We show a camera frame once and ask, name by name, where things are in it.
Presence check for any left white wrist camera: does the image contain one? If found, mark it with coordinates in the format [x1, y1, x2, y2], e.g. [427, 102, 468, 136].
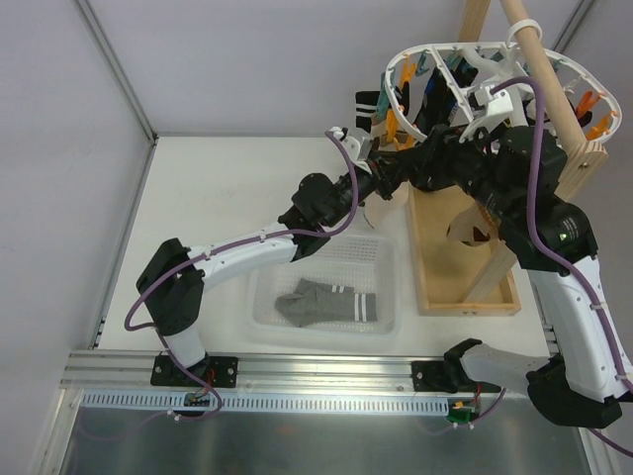
[327, 127, 374, 163]

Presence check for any black white striped sock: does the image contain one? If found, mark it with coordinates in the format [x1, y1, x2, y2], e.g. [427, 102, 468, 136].
[354, 90, 385, 133]

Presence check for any grey striped sock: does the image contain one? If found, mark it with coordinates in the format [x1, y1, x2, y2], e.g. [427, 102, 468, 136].
[275, 278, 378, 328]

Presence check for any orange clothes peg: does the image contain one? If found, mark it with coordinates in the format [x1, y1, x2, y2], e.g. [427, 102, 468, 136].
[380, 109, 399, 146]

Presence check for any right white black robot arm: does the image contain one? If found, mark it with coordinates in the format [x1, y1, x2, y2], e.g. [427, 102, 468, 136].
[383, 126, 632, 429]

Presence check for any white plastic sock hanger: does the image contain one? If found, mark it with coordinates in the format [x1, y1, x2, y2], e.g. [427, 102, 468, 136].
[378, 42, 622, 145]

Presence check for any white slotted cable duct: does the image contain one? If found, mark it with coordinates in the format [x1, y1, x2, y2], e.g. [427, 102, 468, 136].
[81, 389, 449, 418]

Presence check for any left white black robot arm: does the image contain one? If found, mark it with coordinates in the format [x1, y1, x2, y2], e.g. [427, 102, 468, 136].
[136, 152, 406, 386]

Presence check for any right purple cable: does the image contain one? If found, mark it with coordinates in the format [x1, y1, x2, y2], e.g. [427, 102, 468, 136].
[492, 76, 633, 456]

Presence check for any wooden stand tray base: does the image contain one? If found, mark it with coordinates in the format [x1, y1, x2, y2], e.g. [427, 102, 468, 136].
[407, 187, 521, 317]

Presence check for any white plastic perforated basket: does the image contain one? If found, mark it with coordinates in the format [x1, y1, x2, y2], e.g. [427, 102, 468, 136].
[247, 234, 401, 339]

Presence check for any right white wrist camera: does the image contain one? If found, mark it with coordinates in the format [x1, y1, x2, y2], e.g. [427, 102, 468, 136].
[462, 86, 513, 140]

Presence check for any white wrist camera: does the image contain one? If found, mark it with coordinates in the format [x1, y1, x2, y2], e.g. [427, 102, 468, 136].
[462, 86, 513, 140]
[327, 127, 374, 163]

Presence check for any wooden round pole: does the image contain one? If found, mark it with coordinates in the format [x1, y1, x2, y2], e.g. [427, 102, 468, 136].
[500, 0, 606, 153]

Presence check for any brown cream sock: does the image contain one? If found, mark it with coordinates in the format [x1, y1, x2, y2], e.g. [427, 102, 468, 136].
[363, 184, 408, 229]

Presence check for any aluminium mounting rail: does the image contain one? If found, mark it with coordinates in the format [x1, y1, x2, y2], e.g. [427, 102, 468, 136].
[59, 350, 442, 395]

